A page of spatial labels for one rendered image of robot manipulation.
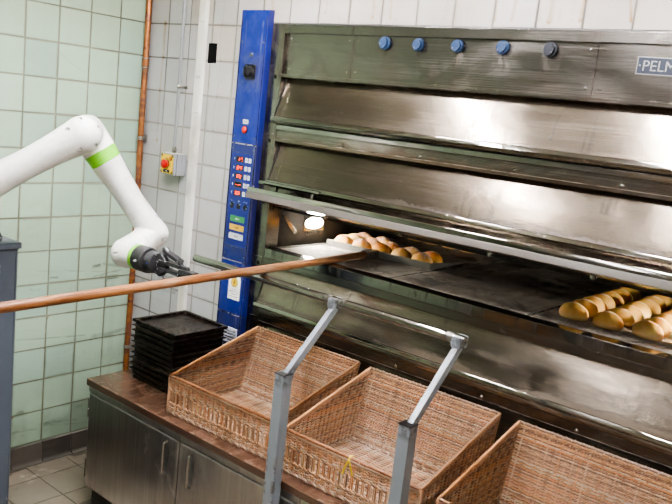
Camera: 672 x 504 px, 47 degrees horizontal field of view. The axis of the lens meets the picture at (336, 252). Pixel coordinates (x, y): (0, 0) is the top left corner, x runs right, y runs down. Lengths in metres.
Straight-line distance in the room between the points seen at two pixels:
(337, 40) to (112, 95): 1.22
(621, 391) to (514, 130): 0.88
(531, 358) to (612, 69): 0.94
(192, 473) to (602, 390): 1.47
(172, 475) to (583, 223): 1.74
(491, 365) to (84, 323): 2.06
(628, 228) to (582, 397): 0.55
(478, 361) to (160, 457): 1.26
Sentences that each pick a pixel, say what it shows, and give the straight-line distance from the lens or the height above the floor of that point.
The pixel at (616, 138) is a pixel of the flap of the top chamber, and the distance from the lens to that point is 2.48.
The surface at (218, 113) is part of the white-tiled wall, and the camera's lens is 3.51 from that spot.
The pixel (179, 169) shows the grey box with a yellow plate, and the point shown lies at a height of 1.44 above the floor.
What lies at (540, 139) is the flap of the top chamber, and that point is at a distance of 2.57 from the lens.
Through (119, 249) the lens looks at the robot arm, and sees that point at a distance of 2.85.
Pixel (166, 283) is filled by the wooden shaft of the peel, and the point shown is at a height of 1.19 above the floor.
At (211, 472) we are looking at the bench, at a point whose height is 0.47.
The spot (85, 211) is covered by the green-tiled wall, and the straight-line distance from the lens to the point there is 3.82.
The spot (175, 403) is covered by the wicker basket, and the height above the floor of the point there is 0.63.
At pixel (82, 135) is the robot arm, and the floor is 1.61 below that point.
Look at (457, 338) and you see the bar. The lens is 2.31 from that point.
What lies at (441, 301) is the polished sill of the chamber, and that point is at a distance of 2.78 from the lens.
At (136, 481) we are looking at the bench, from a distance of 3.29.
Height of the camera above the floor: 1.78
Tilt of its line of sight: 10 degrees down
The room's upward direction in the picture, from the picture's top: 6 degrees clockwise
